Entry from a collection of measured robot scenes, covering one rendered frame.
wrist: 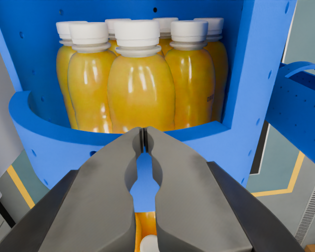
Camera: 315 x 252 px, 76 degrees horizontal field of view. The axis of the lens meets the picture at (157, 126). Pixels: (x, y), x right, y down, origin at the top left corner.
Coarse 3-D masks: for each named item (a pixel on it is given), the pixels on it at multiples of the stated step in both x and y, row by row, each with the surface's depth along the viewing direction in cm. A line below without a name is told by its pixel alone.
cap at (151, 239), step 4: (148, 236) 35; (152, 236) 35; (156, 236) 35; (144, 240) 34; (148, 240) 34; (152, 240) 34; (156, 240) 34; (140, 244) 34; (144, 244) 34; (148, 244) 34; (152, 244) 34; (156, 244) 34; (140, 248) 33; (144, 248) 33; (148, 248) 33; (152, 248) 33; (156, 248) 33
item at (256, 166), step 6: (294, 12) 109; (288, 36) 115; (282, 54) 119; (282, 60) 121; (264, 120) 141; (264, 126) 144; (264, 132) 147; (264, 138) 149; (258, 144) 152; (264, 144) 152; (258, 150) 155; (258, 156) 158; (252, 162) 160; (258, 162) 161; (252, 168) 164; (258, 168) 164; (252, 174) 167
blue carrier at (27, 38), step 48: (0, 0) 20; (48, 0) 26; (96, 0) 31; (144, 0) 32; (192, 0) 31; (240, 0) 25; (288, 0) 12; (0, 48) 20; (48, 48) 27; (240, 48) 12; (48, 96) 28; (240, 96) 13; (48, 144) 14; (96, 144) 13; (144, 144) 13; (192, 144) 14; (240, 144) 16; (144, 192) 15
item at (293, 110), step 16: (288, 64) 80; (304, 64) 76; (288, 80) 73; (304, 80) 96; (272, 96) 78; (288, 96) 70; (304, 96) 65; (272, 112) 78; (288, 112) 69; (304, 112) 63; (288, 128) 70; (304, 128) 62; (304, 144) 63
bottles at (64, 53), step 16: (64, 32) 25; (112, 32) 29; (160, 32) 30; (208, 32) 25; (64, 48) 26; (112, 48) 30; (208, 48) 26; (224, 48) 27; (64, 64) 26; (224, 64) 27; (64, 80) 26; (224, 80) 28; (64, 96) 28; (144, 224) 40
